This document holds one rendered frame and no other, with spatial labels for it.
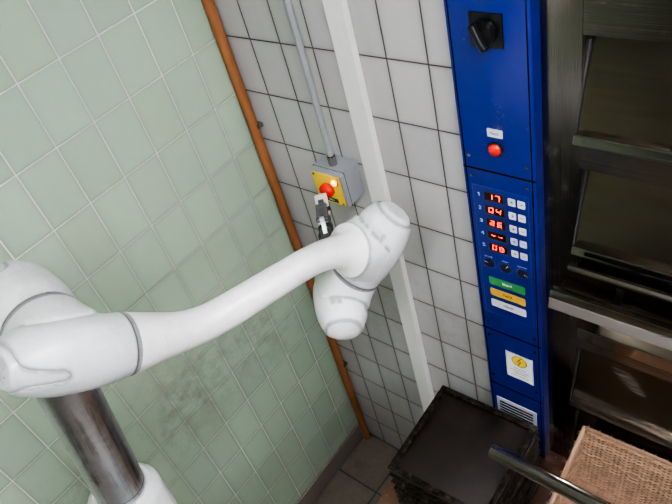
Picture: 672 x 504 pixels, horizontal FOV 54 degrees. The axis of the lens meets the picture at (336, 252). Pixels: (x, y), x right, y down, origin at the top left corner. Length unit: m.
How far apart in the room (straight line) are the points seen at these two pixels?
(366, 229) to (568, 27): 0.47
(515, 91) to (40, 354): 0.86
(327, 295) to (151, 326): 0.38
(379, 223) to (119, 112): 0.67
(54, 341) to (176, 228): 0.80
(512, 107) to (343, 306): 0.48
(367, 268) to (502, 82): 0.40
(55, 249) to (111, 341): 0.59
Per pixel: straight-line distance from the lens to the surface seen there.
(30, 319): 1.01
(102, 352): 0.99
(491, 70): 1.21
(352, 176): 1.61
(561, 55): 1.17
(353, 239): 1.17
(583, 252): 1.35
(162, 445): 2.00
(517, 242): 1.43
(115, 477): 1.38
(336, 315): 1.25
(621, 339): 1.58
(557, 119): 1.24
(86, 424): 1.27
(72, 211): 1.55
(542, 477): 1.39
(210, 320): 1.10
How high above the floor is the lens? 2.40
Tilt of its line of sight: 41 degrees down
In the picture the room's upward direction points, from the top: 17 degrees counter-clockwise
